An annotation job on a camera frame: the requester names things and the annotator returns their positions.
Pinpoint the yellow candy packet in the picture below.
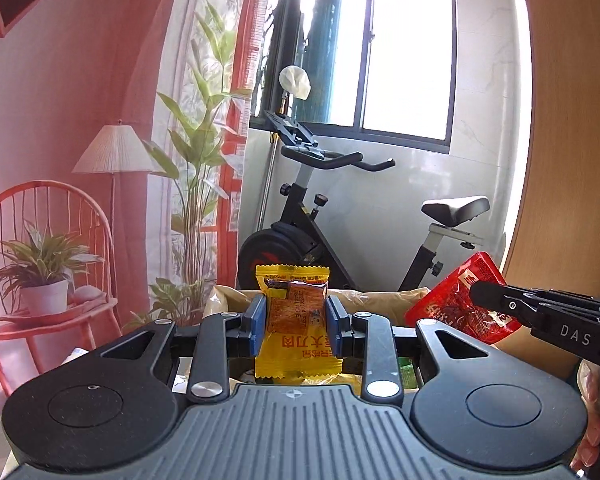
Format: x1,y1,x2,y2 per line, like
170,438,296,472
254,264,342,384

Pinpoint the red snack packet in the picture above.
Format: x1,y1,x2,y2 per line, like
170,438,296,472
404,252,521,344

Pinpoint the person's right hand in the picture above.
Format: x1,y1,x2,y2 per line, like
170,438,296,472
570,360,600,471

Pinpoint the cardboard box with plastic wrap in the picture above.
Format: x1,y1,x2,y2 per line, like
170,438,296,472
201,284,432,391

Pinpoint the green snack packet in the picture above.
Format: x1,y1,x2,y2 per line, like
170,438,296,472
398,356,419,390

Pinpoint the wooden door panel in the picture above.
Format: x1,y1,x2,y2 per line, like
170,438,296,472
494,0,600,380

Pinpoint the black exercise bike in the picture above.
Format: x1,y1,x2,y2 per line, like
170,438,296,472
235,109,491,292

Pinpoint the printed backdrop curtain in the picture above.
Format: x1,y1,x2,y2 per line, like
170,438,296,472
0,0,264,414

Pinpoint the dark framed window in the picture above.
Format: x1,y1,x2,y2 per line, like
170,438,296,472
250,0,457,154

